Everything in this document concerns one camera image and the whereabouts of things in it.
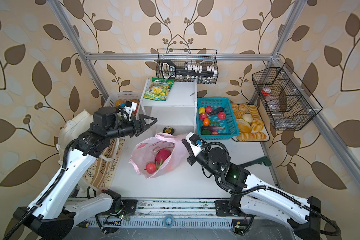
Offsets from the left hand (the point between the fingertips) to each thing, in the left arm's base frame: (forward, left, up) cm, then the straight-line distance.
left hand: (154, 122), depth 62 cm
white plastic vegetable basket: (+48, +45, -31) cm, 72 cm away
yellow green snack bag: (+24, +2, -2) cm, 24 cm away
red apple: (-9, +5, -29) cm, 31 cm away
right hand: (-5, -13, -6) cm, 15 cm away
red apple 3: (+32, -25, -33) cm, 53 cm away
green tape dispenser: (0, -61, -35) cm, 70 cm away
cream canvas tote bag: (+6, +43, -13) cm, 46 cm away
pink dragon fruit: (-1, 0, -29) cm, 29 cm away
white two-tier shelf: (+27, -9, -23) cm, 36 cm away
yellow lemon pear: (+37, -24, -31) cm, 54 cm away
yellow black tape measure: (+20, -1, -34) cm, 40 cm away
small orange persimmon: (+27, -27, -33) cm, 50 cm away
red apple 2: (+39, -30, -33) cm, 59 cm away
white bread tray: (+23, -68, -35) cm, 80 cm away
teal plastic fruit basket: (+33, -35, -38) cm, 61 cm away
